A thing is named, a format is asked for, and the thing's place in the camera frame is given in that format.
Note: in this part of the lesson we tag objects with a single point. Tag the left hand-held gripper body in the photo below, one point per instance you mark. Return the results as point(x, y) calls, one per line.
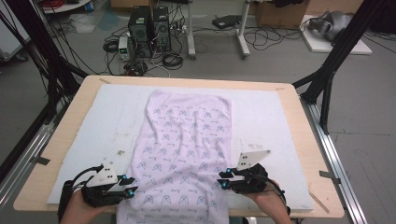
point(104, 193)

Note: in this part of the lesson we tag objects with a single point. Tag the small white power supply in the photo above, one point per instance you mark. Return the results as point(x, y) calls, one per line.
point(124, 48)

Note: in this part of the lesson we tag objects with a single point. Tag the lilac cat print towel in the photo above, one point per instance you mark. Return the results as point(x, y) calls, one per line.
point(183, 149)

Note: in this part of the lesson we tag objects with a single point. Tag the cardboard box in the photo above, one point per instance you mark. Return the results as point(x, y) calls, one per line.
point(280, 17)

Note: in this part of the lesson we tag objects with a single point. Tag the black frame post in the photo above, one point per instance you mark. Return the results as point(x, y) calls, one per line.
point(336, 53)
point(40, 40)

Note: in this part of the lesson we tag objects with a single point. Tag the white floor board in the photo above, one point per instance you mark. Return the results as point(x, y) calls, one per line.
point(339, 46)

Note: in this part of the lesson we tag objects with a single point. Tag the white round table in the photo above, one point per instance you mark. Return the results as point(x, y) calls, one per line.
point(67, 5)

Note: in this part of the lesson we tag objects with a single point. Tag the white metal stand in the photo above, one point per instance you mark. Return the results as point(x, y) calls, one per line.
point(243, 34)

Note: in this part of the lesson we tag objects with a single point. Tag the black computer tower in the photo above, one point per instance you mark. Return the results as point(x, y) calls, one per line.
point(162, 29)
point(140, 31)

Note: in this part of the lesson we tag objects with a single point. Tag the grey headset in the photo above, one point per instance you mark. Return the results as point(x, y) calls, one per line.
point(334, 21)

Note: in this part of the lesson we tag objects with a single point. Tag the grey tape strip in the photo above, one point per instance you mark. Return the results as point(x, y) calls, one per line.
point(329, 176)

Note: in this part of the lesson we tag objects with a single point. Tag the person's left hand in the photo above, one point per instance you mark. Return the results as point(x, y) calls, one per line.
point(77, 211)

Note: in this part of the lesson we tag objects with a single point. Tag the aluminium rail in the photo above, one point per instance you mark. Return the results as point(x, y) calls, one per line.
point(333, 155)
point(28, 146)

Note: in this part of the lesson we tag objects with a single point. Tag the black flat box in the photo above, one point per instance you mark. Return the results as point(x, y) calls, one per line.
point(226, 21)

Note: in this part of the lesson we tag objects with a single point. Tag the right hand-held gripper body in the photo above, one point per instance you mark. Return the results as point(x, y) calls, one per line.
point(252, 182)

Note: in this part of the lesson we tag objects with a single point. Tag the black tape strip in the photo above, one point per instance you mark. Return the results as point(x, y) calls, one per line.
point(41, 160)

